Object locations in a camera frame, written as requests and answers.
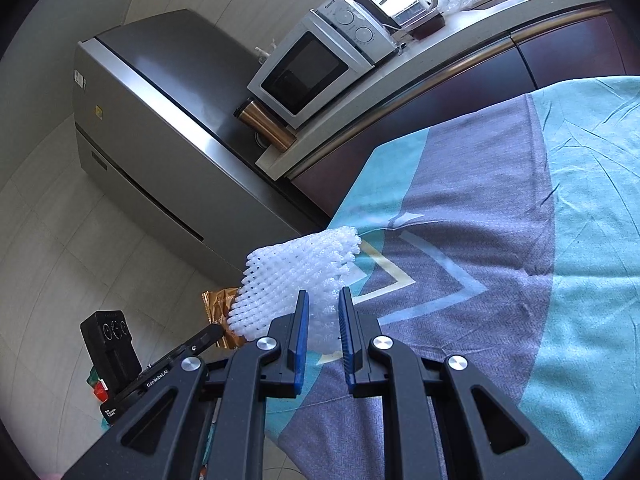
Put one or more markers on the brown kitchen counter cabinet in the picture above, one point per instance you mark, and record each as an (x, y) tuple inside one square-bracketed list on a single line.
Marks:
[(450, 90)]

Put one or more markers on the red green packet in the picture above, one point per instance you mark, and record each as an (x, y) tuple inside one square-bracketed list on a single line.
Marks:
[(98, 387)]

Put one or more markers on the small white figurine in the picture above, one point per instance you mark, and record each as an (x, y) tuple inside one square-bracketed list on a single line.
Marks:
[(265, 52)]

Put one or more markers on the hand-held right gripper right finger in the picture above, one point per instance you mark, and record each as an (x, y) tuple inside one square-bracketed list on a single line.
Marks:
[(346, 340)]

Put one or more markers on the white foam fruit net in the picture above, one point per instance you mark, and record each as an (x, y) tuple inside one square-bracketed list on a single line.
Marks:
[(295, 270)]

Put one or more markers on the grey refrigerator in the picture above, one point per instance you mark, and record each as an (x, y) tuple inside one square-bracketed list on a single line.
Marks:
[(175, 150)]

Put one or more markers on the white microwave oven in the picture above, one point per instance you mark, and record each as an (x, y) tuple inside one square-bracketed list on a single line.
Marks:
[(310, 67)]

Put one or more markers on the gold snack wrapper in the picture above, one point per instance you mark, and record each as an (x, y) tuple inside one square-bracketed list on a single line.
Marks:
[(220, 307)]

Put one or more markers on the copper steel tumbler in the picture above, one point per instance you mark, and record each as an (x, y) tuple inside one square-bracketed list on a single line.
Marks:
[(265, 125)]

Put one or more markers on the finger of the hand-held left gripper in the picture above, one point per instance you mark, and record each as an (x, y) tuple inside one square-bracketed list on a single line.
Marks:
[(200, 340)]

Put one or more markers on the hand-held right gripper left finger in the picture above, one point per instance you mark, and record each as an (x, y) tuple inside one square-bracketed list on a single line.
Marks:
[(301, 340)]

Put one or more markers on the glass electric kettle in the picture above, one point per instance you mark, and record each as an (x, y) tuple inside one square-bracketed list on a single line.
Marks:
[(410, 2)]

